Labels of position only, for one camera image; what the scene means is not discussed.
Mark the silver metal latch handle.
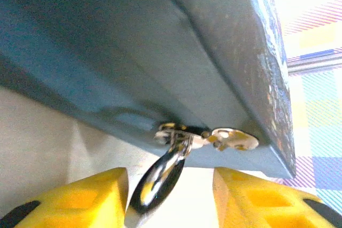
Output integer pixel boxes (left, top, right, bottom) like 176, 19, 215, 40
125, 122, 212, 228

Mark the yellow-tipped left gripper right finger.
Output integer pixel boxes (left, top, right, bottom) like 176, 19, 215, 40
213, 167, 342, 228

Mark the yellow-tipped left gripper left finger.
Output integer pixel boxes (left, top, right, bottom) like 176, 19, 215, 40
0, 167, 129, 228

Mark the blue box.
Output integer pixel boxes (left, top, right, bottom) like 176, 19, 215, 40
0, 0, 297, 180

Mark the aluminium frame post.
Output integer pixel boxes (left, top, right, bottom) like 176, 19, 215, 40
286, 51, 342, 76

